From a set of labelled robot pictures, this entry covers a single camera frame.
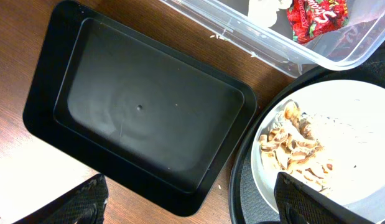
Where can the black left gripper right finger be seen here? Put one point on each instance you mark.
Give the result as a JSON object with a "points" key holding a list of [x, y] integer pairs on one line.
{"points": [[298, 203]]}

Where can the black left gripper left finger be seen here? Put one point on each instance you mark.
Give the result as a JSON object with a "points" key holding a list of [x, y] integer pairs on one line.
{"points": [[84, 204]]}

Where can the peanut shells food scraps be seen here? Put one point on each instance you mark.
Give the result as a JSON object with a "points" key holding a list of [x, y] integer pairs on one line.
{"points": [[318, 150]]}

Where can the grey plate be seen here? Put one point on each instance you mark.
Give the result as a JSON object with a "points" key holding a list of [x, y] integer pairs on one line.
{"points": [[357, 103]]}

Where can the red snack wrapper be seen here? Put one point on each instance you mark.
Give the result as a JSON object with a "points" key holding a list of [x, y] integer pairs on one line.
{"points": [[312, 18]]}

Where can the round black tray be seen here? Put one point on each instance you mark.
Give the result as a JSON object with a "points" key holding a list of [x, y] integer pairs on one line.
{"points": [[245, 202]]}

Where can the black rectangular tray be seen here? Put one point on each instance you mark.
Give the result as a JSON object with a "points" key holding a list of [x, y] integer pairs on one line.
{"points": [[147, 116]]}

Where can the clear plastic bin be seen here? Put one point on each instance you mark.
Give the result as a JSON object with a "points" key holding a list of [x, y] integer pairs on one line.
{"points": [[337, 50]]}

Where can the white scrap in bin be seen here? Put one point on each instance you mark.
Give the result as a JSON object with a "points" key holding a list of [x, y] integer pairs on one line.
{"points": [[264, 12]]}

